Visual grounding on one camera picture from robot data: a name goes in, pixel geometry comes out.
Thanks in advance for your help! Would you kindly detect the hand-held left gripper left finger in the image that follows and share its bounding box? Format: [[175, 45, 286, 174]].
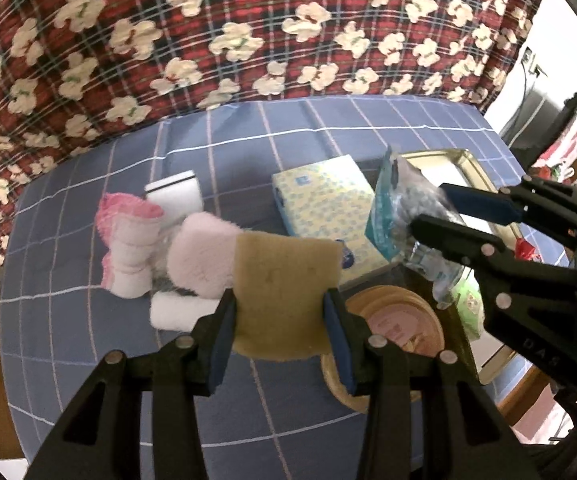
[[23, 287, 242, 480]]

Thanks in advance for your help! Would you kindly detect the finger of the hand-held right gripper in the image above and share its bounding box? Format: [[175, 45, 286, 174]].
[[439, 176, 577, 241], [412, 214, 577, 311]]

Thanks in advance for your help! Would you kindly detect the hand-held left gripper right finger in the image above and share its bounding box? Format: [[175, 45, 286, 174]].
[[322, 287, 541, 480]]

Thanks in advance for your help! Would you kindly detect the gold metal tray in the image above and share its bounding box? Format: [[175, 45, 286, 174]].
[[398, 147, 529, 386]]

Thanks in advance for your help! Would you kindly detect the small white towel roll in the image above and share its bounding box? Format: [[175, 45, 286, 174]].
[[149, 291, 222, 333]]

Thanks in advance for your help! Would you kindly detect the clear plastic packet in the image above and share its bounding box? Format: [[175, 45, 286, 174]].
[[365, 145, 466, 308]]

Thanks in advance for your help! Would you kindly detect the red embroidered pouch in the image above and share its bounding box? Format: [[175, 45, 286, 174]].
[[513, 237, 544, 263]]

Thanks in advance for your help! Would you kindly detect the green packet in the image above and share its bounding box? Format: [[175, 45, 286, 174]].
[[455, 267, 484, 343]]

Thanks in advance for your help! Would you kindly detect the brown sponge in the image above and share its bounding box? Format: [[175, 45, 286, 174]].
[[231, 232, 343, 363]]

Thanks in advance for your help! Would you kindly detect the pink fluffy pad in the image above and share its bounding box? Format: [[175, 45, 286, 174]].
[[161, 211, 244, 301]]

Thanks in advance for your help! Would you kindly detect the pink white towel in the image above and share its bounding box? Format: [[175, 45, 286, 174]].
[[94, 192, 165, 298]]

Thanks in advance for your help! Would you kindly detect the white sponge with black stripe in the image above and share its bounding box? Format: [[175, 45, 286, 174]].
[[144, 170, 204, 228]]

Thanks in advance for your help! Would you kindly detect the dark object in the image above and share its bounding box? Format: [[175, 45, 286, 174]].
[[501, 85, 577, 161]]

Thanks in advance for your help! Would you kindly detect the red white box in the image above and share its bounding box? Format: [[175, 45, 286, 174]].
[[538, 110, 577, 181]]

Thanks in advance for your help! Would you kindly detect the blue grid tablecloth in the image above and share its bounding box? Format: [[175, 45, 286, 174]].
[[0, 95, 569, 480]]

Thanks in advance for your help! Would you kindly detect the yellow patterned tissue box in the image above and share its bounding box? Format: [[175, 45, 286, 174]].
[[272, 155, 404, 286]]

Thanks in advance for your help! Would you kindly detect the red plaid bear-print blanket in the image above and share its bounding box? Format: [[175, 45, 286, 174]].
[[0, 0, 551, 271]]

